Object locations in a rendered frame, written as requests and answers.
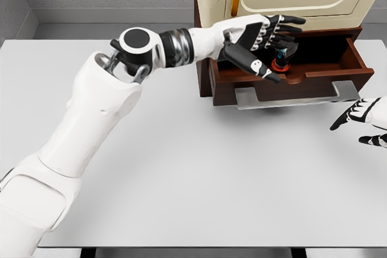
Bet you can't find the brown drawer with metal handle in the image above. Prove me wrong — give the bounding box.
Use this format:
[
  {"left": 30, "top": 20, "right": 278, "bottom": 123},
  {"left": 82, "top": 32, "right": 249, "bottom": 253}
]
[{"left": 207, "top": 33, "right": 374, "bottom": 111}]

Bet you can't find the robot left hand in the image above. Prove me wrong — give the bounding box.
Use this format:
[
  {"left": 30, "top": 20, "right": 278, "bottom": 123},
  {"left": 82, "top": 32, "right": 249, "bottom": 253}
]
[{"left": 216, "top": 14, "right": 307, "bottom": 85}]

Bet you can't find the black switch with red ring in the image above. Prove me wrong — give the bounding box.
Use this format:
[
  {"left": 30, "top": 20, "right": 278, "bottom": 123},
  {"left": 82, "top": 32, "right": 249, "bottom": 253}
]
[{"left": 270, "top": 40, "right": 299, "bottom": 74}]

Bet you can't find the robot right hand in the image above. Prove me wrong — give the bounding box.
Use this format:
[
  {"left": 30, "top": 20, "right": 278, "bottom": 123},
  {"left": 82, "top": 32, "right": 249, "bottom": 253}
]
[{"left": 329, "top": 95, "right": 387, "bottom": 149}]

